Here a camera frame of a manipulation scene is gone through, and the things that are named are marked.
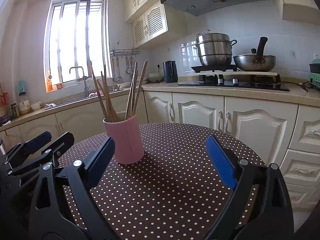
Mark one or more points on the black gas stove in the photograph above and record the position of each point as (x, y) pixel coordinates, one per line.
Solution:
(250, 85)

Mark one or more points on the white cup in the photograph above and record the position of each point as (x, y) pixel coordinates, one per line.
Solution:
(36, 106)

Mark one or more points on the small red box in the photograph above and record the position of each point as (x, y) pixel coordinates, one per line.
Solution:
(59, 85)

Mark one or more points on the wall utensil rack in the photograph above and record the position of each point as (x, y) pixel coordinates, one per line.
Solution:
(125, 52)

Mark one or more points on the cream perforated wall cabinet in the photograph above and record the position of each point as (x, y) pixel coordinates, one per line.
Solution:
(295, 2)

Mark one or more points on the steel sink faucet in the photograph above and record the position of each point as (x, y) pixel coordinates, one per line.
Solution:
(85, 85)

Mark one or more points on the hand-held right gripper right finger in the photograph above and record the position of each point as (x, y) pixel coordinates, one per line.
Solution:
(221, 162)

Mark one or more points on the steel kitchen sink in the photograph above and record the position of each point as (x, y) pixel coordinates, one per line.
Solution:
(75, 101)

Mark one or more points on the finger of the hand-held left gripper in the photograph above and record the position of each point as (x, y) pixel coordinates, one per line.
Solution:
(38, 142)
(62, 143)

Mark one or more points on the hanging metal kitchen tools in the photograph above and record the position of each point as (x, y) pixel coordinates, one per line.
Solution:
(130, 67)

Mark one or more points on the hanging metal ladle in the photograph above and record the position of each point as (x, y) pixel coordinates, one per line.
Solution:
(115, 79)

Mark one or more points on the black flat tray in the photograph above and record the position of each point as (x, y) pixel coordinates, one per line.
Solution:
(212, 68)

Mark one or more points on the green countertop appliance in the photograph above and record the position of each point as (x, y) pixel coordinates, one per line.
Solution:
(315, 77)

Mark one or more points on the small spice bottle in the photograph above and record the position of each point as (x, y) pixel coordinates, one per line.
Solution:
(14, 111)

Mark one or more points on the bunch of wooden chopsticks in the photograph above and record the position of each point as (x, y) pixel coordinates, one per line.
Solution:
(110, 112)

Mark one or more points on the brown polka dot tablecloth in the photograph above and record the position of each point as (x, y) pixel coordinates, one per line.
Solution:
(162, 180)

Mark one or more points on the pink cylindrical holder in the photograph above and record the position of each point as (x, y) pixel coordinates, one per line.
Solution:
(125, 140)

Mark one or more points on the dark blue electric kettle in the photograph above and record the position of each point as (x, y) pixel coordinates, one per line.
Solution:
(170, 72)

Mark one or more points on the grey dish cloth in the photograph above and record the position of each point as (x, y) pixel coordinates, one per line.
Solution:
(50, 105)

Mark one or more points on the orange carton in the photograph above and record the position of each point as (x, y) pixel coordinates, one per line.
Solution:
(49, 85)

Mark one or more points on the cream lattice upper cabinets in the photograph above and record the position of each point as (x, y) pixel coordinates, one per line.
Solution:
(155, 20)

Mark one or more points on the kitchen window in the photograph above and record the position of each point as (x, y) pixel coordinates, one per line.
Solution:
(68, 42)

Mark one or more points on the stainless steel steamer pot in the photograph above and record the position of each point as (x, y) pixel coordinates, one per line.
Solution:
(215, 52)

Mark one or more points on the beige kitchen countertop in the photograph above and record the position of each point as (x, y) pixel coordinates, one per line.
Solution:
(250, 93)

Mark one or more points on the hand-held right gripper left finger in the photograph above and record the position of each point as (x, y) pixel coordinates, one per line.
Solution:
(100, 165)

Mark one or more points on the glass jar teal lid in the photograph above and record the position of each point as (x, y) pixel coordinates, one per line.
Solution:
(24, 105)

